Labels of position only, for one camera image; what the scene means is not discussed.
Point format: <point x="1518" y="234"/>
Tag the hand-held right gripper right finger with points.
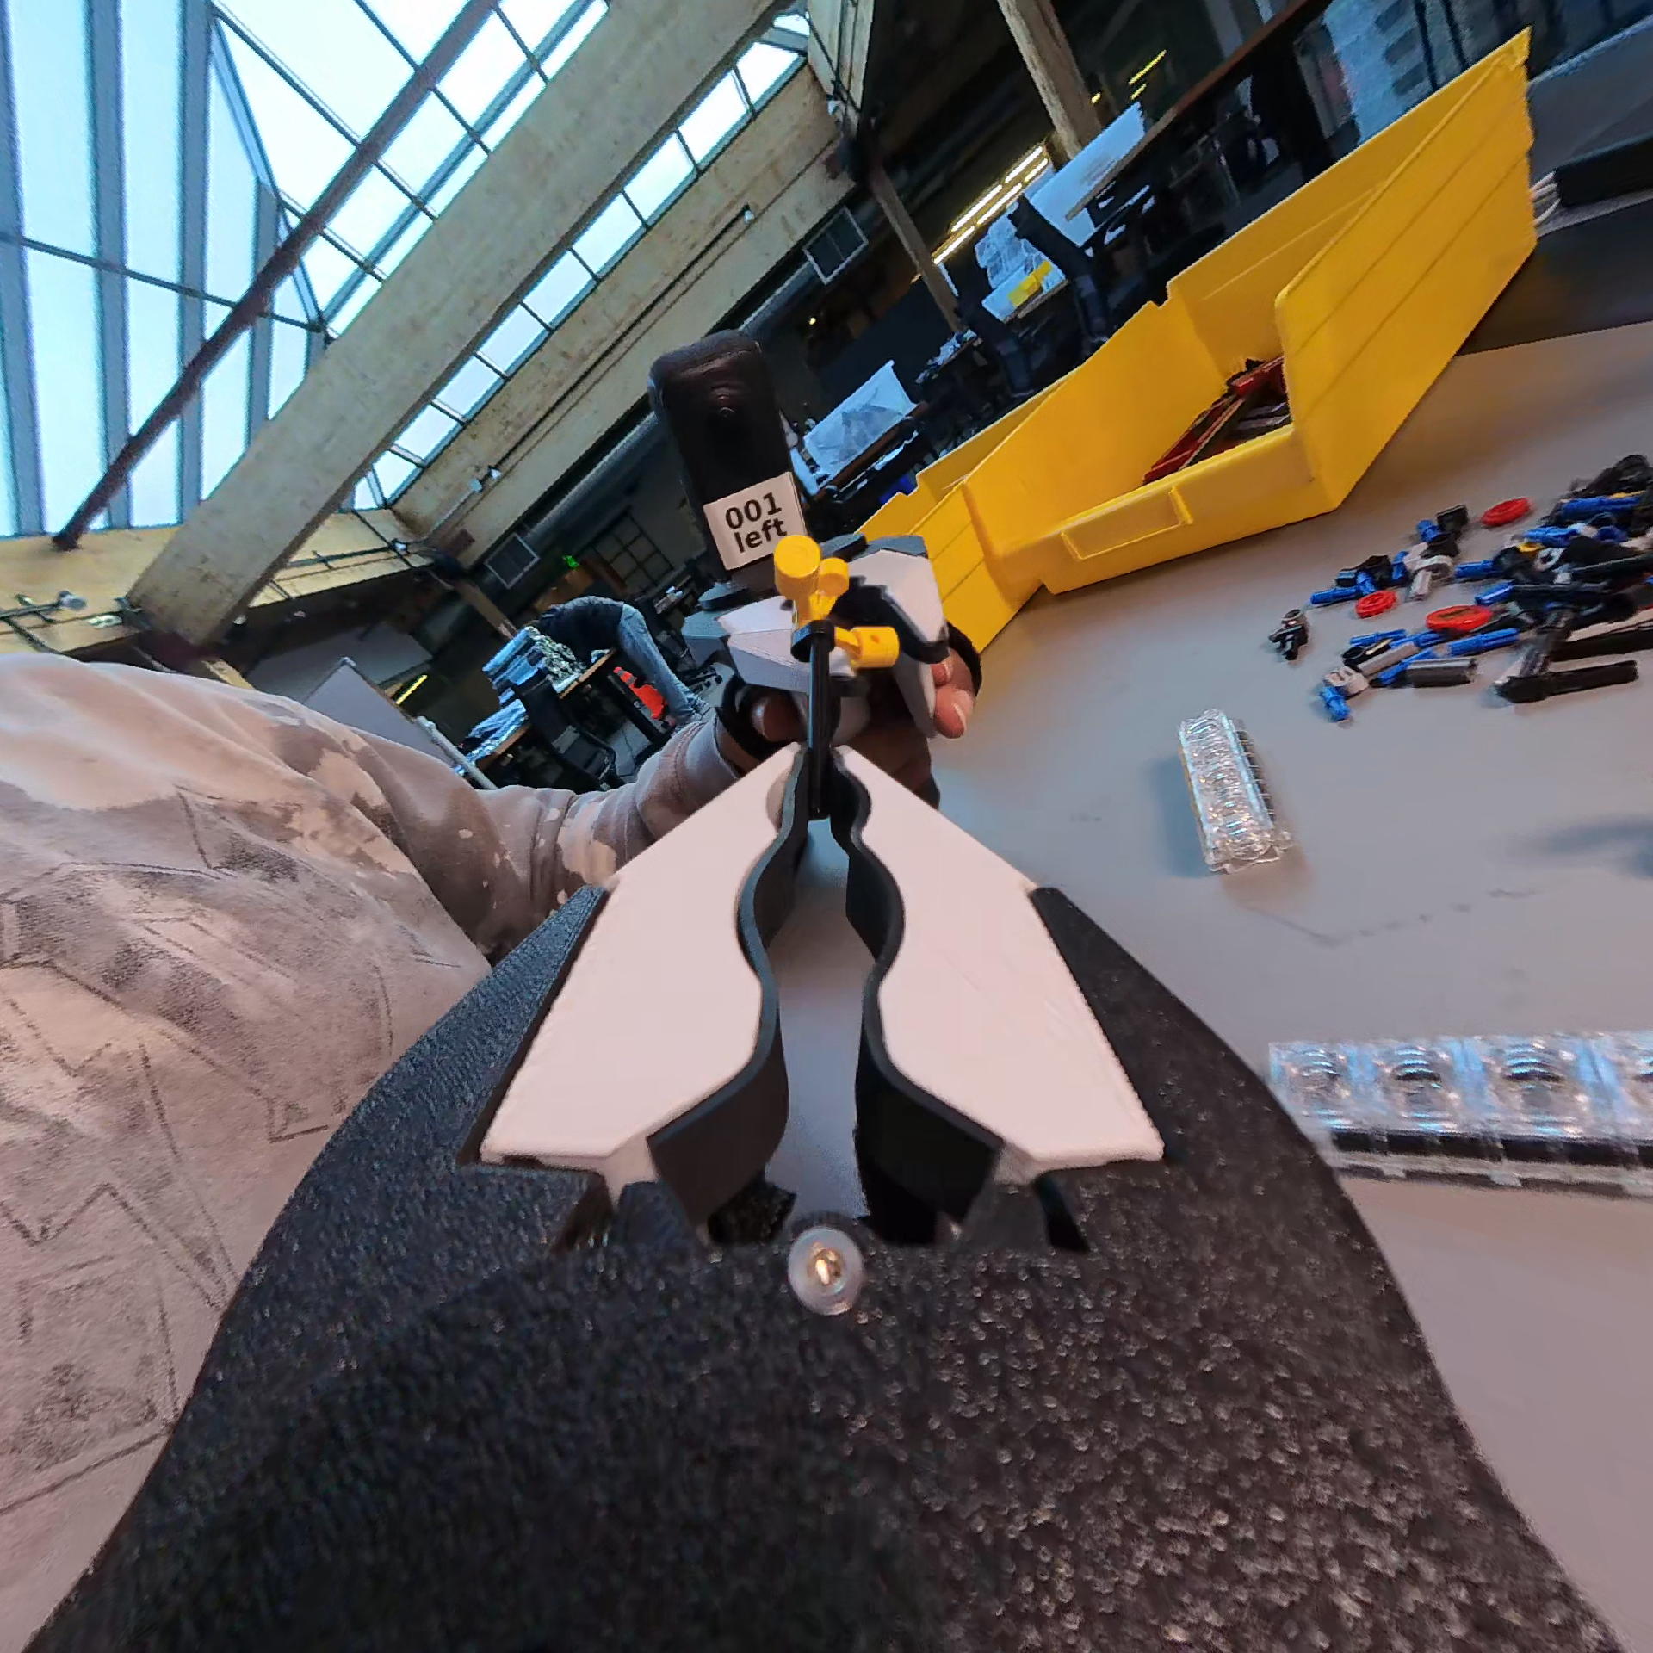
<point x="1008" y="1021"/>

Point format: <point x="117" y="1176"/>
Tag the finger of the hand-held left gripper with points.
<point x="770" y="653"/>
<point x="921" y="684"/>

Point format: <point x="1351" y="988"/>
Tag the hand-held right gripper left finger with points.
<point x="634" y="1021"/>

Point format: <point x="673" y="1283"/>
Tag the yellow assembly with black axle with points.
<point x="801" y="563"/>

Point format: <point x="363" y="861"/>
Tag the person's left forearm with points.
<point x="607" y="827"/>

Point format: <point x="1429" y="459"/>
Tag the grey desk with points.
<point x="1421" y="839"/>

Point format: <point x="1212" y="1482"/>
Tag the person's left hand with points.
<point x="960" y="708"/>

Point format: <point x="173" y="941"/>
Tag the yellow plastic storage bin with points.
<point x="1162" y="480"/>
<point x="956" y="569"/>

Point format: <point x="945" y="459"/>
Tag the white air vent grille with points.
<point x="835" y="245"/>

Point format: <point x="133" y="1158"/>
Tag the clear studded building brick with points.
<point x="1231" y="789"/>
<point x="1460" y="1087"/>

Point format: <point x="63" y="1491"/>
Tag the red and black parts heap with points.
<point x="1226" y="421"/>

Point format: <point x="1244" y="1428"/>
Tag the pile of small building parts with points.
<point x="1460" y="621"/>

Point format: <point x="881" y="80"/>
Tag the light wooden post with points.
<point x="1047" y="67"/>

